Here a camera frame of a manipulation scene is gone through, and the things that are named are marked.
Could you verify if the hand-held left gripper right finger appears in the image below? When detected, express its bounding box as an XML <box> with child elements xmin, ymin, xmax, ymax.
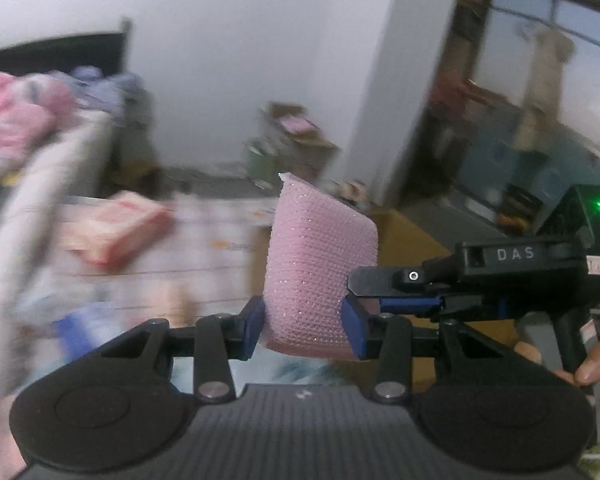
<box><xmin>341</xmin><ymin>296</ymin><xmax>506</xmax><ymax>405</ymax></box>

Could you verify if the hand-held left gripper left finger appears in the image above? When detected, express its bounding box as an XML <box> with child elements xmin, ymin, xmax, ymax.
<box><xmin>97</xmin><ymin>296</ymin><xmax>267</xmax><ymax>405</ymax></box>

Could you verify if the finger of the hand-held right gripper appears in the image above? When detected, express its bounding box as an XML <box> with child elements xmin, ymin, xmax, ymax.
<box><xmin>346</xmin><ymin>256</ymin><xmax>461</xmax><ymax>297</ymax></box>
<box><xmin>379</xmin><ymin>294</ymin><xmax>516</xmax><ymax>322</ymax></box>

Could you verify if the large brown cardboard box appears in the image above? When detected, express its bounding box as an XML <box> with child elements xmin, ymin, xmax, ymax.
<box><xmin>375</xmin><ymin>209</ymin><xmax>521</xmax><ymax>396</ymax></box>

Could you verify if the pink scrub sponge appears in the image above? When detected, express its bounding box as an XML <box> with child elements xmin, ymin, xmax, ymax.
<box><xmin>262</xmin><ymin>172</ymin><xmax>380</xmax><ymax>361</ymax></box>

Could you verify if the person's right hand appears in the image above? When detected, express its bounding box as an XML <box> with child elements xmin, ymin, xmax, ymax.
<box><xmin>512</xmin><ymin>339</ymin><xmax>600</xmax><ymax>442</ymax></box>

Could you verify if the small open cardboard box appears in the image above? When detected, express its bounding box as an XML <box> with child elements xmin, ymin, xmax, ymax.
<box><xmin>245</xmin><ymin>102</ymin><xmax>341</xmax><ymax>191</ymax></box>

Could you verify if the pink wet wipes pack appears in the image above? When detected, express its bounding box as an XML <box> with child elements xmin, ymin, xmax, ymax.
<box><xmin>62</xmin><ymin>190</ymin><xmax>173</xmax><ymax>271</ymax></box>

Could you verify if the hanging beige garment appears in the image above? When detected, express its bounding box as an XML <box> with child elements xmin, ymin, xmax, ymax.
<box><xmin>514</xmin><ymin>27</ymin><xmax>577</xmax><ymax>152</ymax></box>

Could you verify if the window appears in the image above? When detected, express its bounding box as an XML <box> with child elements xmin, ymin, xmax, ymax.
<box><xmin>472</xmin><ymin>0</ymin><xmax>600</xmax><ymax>171</ymax></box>

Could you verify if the white frayed cloth roll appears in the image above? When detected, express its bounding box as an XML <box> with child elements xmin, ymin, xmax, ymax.
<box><xmin>0</xmin><ymin>120</ymin><xmax>112</xmax><ymax>411</ymax></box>

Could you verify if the lilac blue cloth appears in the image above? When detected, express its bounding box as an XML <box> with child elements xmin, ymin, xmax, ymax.
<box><xmin>70</xmin><ymin>66</ymin><xmax>147</xmax><ymax>112</ymax></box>

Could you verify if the pink and grey quilt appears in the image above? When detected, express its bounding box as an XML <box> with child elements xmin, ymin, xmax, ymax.
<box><xmin>0</xmin><ymin>71</ymin><xmax>81</xmax><ymax>196</ymax></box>

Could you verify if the dark wooden bed board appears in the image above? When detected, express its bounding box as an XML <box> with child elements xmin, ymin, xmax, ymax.
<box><xmin>0</xmin><ymin>17</ymin><xmax>133</xmax><ymax>79</ymax></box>

